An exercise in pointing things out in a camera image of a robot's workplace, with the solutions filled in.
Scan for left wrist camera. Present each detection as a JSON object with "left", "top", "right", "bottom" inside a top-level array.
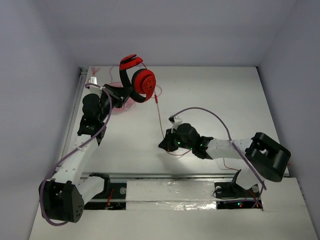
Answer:
[{"left": 85, "top": 76, "right": 102, "bottom": 92}]

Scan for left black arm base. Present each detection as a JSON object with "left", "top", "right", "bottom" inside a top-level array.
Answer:
[{"left": 84, "top": 172, "right": 127, "bottom": 210}]

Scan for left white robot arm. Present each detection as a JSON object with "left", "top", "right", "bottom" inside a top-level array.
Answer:
[{"left": 39, "top": 83, "right": 134, "bottom": 227}]

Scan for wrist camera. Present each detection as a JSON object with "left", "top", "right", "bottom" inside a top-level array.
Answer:
[
  {"left": 168, "top": 115, "right": 183, "bottom": 132},
  {"left": 85, "top": 76, "right": 102, "bottom": 92}
]

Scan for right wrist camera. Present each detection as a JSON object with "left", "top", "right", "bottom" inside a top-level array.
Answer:
[{"left": 168, "top": 115, "right": 183, "bottom": 132}]

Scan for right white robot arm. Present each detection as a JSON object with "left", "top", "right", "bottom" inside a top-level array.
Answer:
[{"left": 158, "top": 123, "right": 291, "bottom": 197}]

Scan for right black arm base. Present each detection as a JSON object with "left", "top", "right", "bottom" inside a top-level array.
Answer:
[{"left": 212, "top": 170, "right": 263, "bottom": 210}]

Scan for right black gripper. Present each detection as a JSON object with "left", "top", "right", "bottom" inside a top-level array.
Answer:
[{"left": 159, "top": 127, "right": 194, "bottom": 152}]

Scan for red headphone cable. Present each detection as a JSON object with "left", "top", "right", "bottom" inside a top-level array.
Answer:
[{"left": 139, "top": 62, "right": 291, "bottom": 173}]

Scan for red black headphones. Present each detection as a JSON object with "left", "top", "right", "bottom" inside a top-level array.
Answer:
[{"left": 119, "top": 54, "right": 157, "bottom": 103}]

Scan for pink headphones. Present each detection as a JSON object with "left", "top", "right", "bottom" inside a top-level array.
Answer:
[{"left": 112, "top": 97, "right": 136, "bottom": 115}]

